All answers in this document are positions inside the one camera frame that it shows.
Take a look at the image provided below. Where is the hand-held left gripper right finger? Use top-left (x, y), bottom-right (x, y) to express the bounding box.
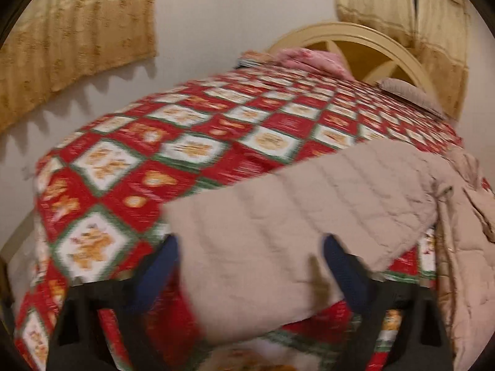
top-left (323, 234), bottom-right (453, 371)

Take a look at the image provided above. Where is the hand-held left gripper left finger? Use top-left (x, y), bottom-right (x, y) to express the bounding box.
top-left (46, 236), bottom-right (180, 371)

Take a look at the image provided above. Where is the beige quilted puffer jacket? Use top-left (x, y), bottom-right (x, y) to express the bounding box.
top-left (164, 145), bottom-right (495, 371)

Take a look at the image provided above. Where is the red printed checkered blanket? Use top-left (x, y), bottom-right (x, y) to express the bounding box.
top-left (13, 50), bottom-right (493, 371)

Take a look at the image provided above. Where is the striped grey pillow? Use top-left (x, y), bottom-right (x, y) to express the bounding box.
top-left (377, 78), bottom-right (445, 118)

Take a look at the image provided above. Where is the pink floral cloth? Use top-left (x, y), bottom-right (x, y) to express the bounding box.
top-left (273, 48), bottom-right (351, 80)

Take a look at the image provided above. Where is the cream round bed headboard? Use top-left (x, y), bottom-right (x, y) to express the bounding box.
top-left (267, 21), bottom-right (437, 97)

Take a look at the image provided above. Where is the beige patterned curtain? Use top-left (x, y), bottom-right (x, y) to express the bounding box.
top-left (333, 0), bottom-right (419, 47)
top-left (0, 0), bottom-right (159, 134)
top-left (415, 0), bottom-right (470, 121)

